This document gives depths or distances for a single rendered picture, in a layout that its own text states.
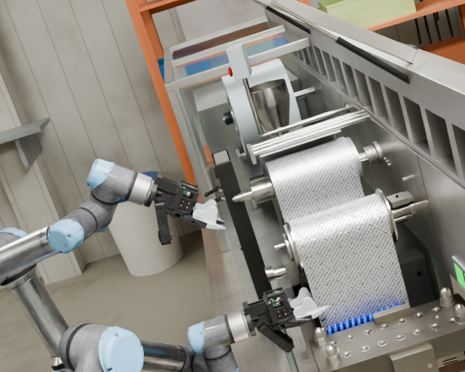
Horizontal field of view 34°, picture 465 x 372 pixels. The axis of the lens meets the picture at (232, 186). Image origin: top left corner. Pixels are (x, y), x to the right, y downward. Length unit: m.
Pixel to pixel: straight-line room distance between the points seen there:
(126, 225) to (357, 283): 3.47
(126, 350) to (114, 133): 4.16
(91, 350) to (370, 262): 0.73
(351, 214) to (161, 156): 3.94
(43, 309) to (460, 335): 1.13
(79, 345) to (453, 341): 0.86
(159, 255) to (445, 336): 3.71
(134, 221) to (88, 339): 3.58
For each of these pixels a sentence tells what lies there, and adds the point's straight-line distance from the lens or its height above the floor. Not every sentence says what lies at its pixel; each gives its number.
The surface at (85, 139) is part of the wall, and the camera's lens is 5.78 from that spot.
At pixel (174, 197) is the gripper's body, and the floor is 1.47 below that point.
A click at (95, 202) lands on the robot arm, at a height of 1.52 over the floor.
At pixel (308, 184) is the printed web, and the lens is 2.08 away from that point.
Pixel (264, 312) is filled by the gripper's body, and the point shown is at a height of 1.13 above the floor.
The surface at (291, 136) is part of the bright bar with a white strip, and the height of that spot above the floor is 1.45.
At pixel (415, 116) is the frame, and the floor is 1.52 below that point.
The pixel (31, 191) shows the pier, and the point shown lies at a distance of 5.76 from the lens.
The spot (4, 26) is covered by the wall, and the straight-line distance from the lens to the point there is 5.75.
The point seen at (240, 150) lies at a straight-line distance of 2.86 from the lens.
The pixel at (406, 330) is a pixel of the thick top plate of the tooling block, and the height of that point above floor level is 1.03.
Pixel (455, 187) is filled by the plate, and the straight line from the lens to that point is 1.58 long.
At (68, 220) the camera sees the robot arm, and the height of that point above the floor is 1.52.
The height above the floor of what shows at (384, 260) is 1.16.
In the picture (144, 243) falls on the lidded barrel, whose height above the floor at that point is 0.25.
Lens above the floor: 2.02
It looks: 18 degrees down
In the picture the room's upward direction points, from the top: 18 degrees counter-clockwise
